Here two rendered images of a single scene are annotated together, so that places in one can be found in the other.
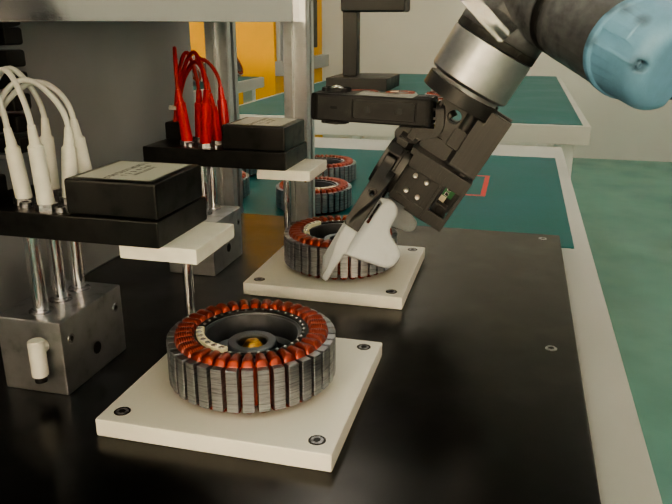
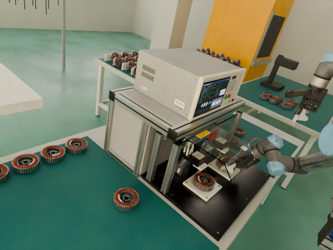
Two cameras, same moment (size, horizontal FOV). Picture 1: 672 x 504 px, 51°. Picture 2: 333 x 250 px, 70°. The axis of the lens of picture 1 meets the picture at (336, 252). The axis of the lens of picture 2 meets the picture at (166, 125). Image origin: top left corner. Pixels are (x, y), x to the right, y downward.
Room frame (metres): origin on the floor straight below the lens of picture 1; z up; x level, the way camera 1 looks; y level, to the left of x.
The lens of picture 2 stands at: (-0.56, -0.03, 1.60)
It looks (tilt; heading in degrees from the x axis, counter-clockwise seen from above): 29 degrees down; 20
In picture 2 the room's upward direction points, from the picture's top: 14 degrees clockwise
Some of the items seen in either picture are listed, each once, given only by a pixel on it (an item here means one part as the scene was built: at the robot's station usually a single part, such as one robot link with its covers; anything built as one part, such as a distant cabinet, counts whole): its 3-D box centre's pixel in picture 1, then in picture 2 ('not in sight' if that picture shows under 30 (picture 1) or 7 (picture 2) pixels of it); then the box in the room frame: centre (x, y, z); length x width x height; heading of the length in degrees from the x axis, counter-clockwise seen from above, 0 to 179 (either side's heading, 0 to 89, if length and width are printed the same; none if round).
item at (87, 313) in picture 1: (65, 332); (182, 166); (0.46, 0.20, 0.80); 0.08 x 0.05 x 0.06; 165
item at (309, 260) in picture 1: (340, 245); (226, 163); (0.66, 0.00, 0.80); 0.11 x 0.11 x 0.04
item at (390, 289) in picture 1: (340, 268); (224, 167); (0.66, 0.00, 0.78); 0.15 x 0.15 x 0.01; 75
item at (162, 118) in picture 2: not in sight; (183, 100); (0.62, 0.34, 1.09); 0.68 x 0.44 x 0.05; 165
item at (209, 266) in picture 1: (206, 237); (205, 151); (0.70, 0.14, 0.80); 0.08 x 0.05 x 0.06; 165
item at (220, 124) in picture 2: (176, 1); (213, 128); (0.57, 0.12, 1.03); 0.62 x 0.01 x 0.03; 165
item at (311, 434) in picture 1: (254, 383); (202, 185); (0.43, 0.06, 0.78); 0.15 x 0.15 x 0.01; 75
